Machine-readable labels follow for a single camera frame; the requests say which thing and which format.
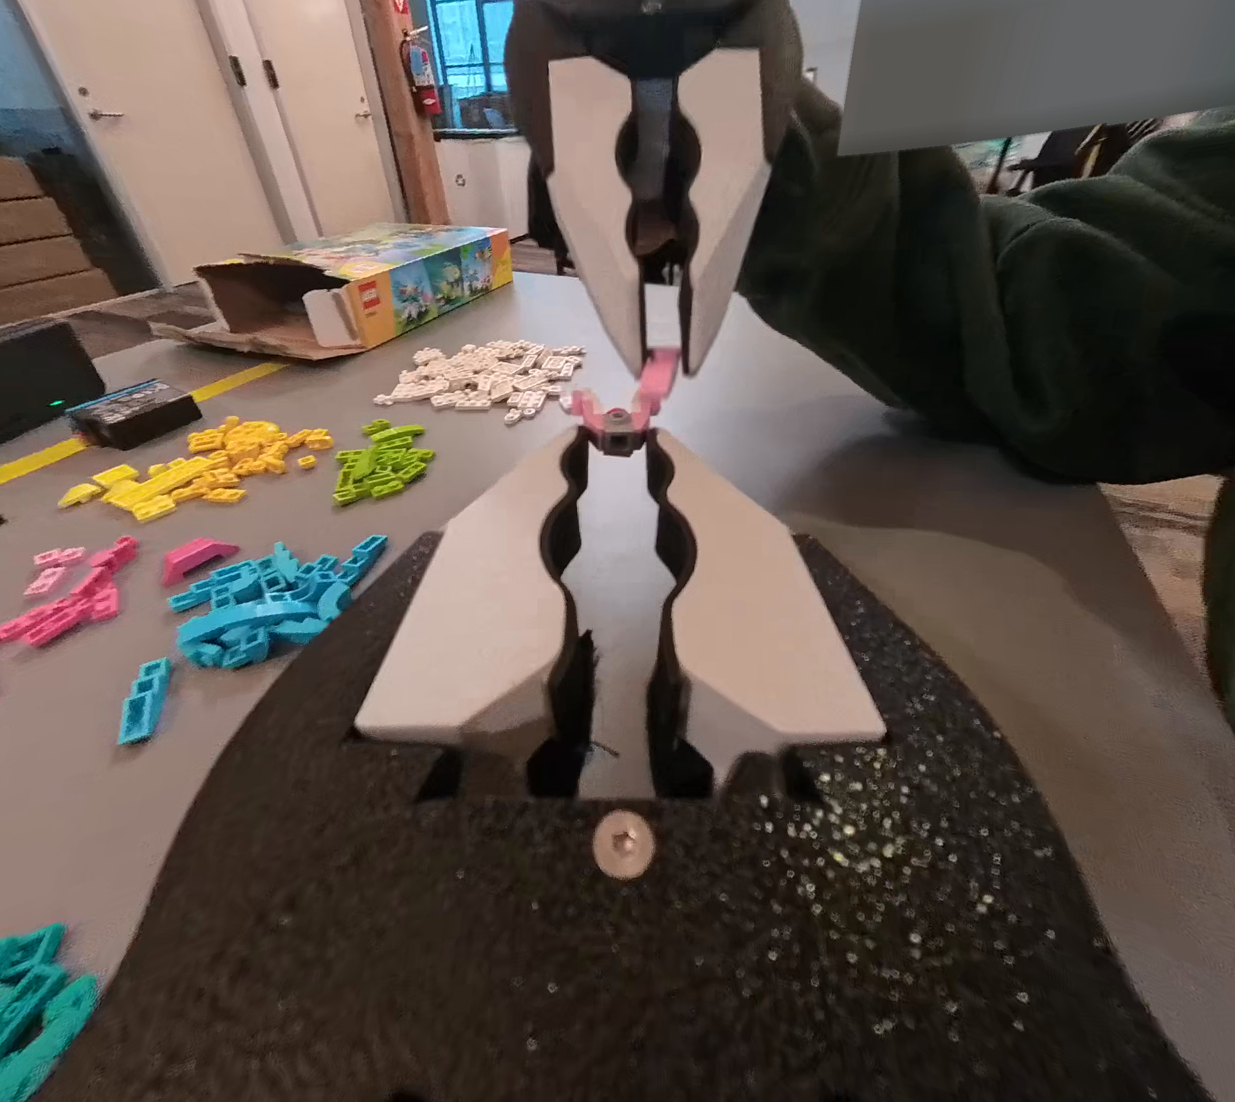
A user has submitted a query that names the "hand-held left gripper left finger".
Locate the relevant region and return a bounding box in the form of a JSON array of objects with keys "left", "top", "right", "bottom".
[{"left": 352, "top": 426, "right": 593, "bottom": 751}]

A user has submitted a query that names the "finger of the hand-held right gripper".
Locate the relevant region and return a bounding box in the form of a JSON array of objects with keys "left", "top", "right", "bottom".
[
  {"left": 543, "top": 54, "right": 648, "bottom": 380},
  {"left": 670, "top": 45, "right": 776, "bottom": 379}
]

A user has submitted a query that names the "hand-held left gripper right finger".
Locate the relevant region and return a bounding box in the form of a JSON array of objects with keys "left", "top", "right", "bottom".
[{"left": 648, "top": 429, "right": 889, "bottom": 761}]

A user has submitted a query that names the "pink lego petal piece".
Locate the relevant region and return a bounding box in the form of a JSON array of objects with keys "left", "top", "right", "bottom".
[{"left": 631, "top": 348, "right": 683, "bottom": 424}]

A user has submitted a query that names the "pink lego flower assembly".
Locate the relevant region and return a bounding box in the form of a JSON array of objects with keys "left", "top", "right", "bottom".
[{"left": 568, "top": 388, "right": 664, "bottom": 457}]

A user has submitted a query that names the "person's right forearm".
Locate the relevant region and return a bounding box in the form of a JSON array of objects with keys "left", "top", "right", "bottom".
[{"left": 741, "top": 79, "right": 1235, "bottom": 488}]

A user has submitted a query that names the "pile of lime lego pieces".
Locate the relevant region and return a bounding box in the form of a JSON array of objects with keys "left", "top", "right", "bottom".
[{"left": 332, "top": 417, "right": 439, "bottom": 509}]

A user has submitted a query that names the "colourful cardboard lego box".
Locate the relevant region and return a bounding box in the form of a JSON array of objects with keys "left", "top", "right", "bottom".
[{"left": 152, "top": 223, "right": 513, "bottom": 363}]

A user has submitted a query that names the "pile of light blue lego pieces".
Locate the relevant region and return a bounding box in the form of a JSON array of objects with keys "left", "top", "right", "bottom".
[{"left": 116, "top": 532, "right": 390, "bottom": 747}]

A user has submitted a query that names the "pile of white lego pieces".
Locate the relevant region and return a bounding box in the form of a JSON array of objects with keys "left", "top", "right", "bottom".
[{"left": 373, "top": 339, "right": 588, "bottom": 426}]

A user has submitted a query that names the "magenta lego arch brick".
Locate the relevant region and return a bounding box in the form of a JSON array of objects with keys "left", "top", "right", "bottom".
[{"left": 161, "top": 538, "right": 240, "bottom": 589}]

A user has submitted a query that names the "pile of yellow lego pieces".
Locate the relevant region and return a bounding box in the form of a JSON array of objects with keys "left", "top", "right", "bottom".
[{"left": 56, "top": 416, "right": 336, "bottom": 526}]

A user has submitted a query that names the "pile of magenta lego pieces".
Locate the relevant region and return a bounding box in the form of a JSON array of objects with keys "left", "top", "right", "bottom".
[{"left": 0, "top": 537, "right": 143, "bottom": 650}]

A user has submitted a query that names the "pile of teal lego pieces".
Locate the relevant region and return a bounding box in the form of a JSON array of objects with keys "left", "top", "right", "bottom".
[{"left": 0, "top": 923, "right": 101, "bottom": 1091}]

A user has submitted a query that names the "black-framed window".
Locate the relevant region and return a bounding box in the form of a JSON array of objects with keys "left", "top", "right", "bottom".
[{"left": 424, "top": 0, "right": 541, "bottom": 130}]

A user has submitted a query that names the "red fire extinguisher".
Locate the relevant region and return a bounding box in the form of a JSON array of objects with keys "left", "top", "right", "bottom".
[{"left": 399, "top": 25, "right": 444, "bottom": 120}]

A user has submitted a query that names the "wooden column with red signs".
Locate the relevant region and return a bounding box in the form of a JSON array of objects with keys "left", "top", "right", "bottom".
[{"left": 332, "top": 0, "right": 451, "bottom": 227}]

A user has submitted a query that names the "white door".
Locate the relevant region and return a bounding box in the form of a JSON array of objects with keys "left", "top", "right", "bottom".
[
  {"left": 201, "top": 0, "right": 405, "bottom": 242},
  {"left": 0, "top": 0, "right": 283, "bottom": 285}
]

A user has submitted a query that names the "dark chair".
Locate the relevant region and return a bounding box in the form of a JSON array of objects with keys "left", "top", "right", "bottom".
[{"left": 1001, "top": 121, "right": 1161, "bottom": 199}]

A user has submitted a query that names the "yellow tape strip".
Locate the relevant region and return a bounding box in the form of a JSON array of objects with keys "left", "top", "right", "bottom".
[{"left": 0, "top": 360, "right": 292, "bottom": 487}]

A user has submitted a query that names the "black battery box blue label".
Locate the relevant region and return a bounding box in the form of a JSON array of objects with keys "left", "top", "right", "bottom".
[{"left": 65, "top": 378, "right": 204, "bottom": 451}]

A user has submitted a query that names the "black box with green light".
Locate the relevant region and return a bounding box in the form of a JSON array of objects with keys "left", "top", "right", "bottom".
[{"left": 0, "top": 320, "right": 107, "bottom": 446}]

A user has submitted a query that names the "stack of brown boxes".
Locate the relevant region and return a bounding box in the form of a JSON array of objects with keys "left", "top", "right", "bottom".
[{"left": 0, "top": 155, "right": 119, "bottom": 324}]

